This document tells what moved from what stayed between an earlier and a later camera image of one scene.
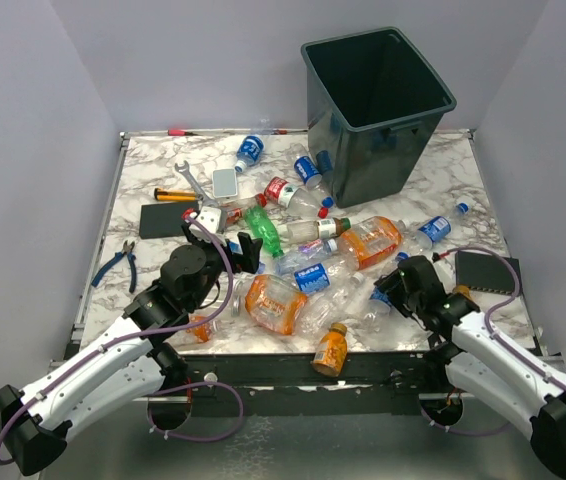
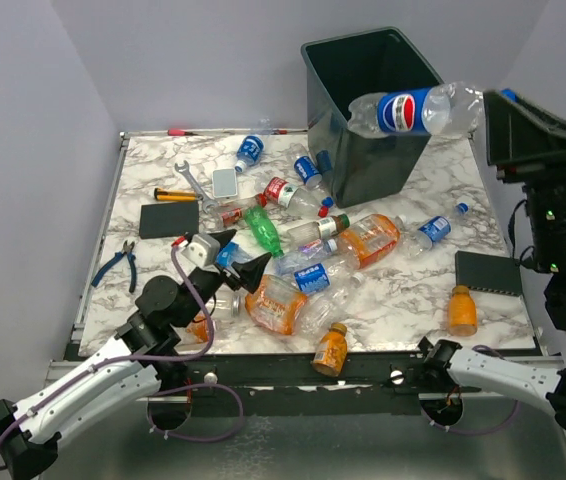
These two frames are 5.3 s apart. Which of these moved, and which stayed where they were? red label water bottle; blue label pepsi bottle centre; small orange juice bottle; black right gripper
Moved: black right gripper
Stayed: red label water bottle; small orange juice bottle; blue label pepsi bottle centre
